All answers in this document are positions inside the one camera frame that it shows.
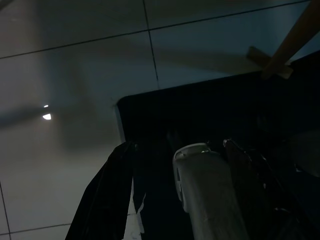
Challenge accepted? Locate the cardboard pad under table leg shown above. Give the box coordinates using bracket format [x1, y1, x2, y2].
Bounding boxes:
[246, 46, 294, 80]

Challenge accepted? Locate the light wooden table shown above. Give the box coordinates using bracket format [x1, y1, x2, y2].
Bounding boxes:
[261, 0, 320, 80]

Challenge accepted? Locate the black floor mat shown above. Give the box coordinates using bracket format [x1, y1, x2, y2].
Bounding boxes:
[116, 51, 320, 240]

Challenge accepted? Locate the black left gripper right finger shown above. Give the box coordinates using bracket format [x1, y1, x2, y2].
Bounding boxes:
[222, 138, 309, 240]

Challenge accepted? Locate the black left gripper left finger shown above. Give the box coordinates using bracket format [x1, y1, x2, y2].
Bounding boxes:
[65, 141, 138, 240]

